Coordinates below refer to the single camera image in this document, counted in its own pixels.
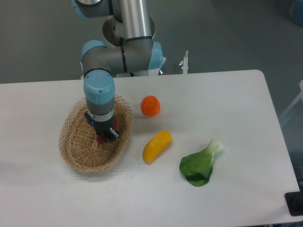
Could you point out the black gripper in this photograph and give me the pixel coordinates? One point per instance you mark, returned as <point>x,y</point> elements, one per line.
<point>104,129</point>

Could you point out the purple sweet potato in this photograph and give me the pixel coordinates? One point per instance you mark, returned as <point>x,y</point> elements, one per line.
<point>101,140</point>

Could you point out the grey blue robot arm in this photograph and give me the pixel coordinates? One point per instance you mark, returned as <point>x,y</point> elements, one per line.
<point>99,87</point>

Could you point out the woven wicker basket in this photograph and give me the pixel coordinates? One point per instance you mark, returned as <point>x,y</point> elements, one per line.
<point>78,141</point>

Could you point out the orange tangerine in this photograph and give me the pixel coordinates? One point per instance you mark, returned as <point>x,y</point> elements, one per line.
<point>150,106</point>

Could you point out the yellow mango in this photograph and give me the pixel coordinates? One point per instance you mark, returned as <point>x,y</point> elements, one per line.
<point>156,146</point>

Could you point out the green bok choy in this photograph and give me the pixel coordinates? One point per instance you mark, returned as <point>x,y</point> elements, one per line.
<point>198,167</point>

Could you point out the black device at table edge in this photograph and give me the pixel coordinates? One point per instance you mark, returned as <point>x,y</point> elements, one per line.
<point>294,202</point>

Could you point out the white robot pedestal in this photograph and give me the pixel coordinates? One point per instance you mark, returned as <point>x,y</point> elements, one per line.
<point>151,72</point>

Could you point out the white frame post with clamp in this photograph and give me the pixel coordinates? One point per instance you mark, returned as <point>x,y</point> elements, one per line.
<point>184,64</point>

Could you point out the white frame at right edge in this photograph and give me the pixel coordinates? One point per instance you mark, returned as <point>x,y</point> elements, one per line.
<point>289,111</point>

